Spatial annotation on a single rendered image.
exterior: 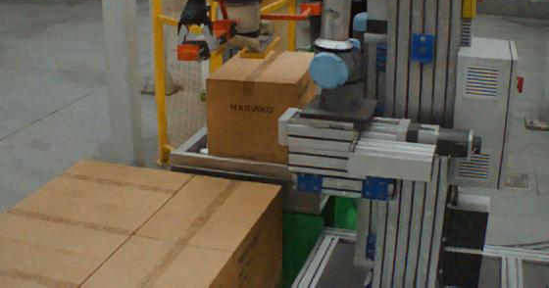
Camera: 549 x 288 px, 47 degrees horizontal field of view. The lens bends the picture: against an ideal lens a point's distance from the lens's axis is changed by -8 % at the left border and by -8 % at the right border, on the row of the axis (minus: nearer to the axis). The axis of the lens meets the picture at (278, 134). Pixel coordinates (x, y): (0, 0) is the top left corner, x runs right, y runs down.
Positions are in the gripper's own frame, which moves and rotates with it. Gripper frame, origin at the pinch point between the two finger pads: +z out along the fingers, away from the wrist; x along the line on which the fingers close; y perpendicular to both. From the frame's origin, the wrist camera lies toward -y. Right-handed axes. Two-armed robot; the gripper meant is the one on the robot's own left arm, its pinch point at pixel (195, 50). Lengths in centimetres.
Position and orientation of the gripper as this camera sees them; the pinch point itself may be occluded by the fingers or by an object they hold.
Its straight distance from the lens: 220.8
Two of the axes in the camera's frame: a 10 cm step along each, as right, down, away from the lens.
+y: 1.9, -3.4, 9.2
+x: -9.8, -0.7, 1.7
